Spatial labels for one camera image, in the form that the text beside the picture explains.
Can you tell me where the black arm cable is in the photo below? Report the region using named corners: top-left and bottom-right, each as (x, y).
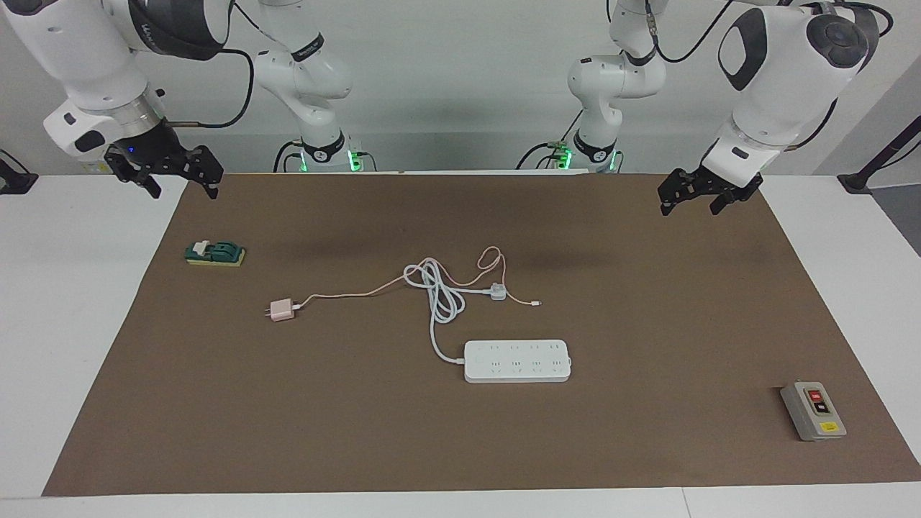
top-left (644, 0), bottom-right (894, 152)
top-left (169, 47), bottom-right (256, 130)

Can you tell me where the green knife switch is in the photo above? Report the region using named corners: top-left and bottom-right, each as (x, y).
top-left (185, 240), bottom-right (246, 268)

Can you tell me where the white power strip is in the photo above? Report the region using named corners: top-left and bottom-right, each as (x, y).
top-left (463, 340), bottom-right (573, 383)

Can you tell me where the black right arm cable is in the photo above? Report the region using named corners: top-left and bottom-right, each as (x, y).
top-left (169, 47), bottom-right (256, 130)

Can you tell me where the grey push-button switch box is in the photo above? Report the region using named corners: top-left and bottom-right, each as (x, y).
top-left (780, 381), bottom-right (848, 442)

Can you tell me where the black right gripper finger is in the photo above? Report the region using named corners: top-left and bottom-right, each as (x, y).
top-left (104, 147), bottom-right (163, 199)
top-left (186, 145), bottom-right (224, 200)

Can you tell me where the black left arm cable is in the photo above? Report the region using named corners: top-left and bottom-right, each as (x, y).
top-left (644, 0), bottom-right (894, 152)

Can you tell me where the black stand foot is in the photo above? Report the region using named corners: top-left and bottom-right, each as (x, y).
top-left (838, 115), bottom-right (921, 195)
top-left (0, 149), bottom-right (38, 195)

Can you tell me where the white power strip cord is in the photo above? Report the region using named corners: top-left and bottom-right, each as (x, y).
top-left (403, 258), bottom-right (497, 364)

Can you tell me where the pink charging cable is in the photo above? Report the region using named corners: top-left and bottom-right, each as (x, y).
top-left (291, 247), bottom-right (542, 310)

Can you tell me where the black base cable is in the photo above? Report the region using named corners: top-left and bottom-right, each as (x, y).
top-left (517, 129), bottom-right (584, 171)
top-left (273, 140), bottom-right (307, 173)

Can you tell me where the brown table mat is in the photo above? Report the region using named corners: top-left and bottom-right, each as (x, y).
top-left (42, 173), bottom-right (921, 497)

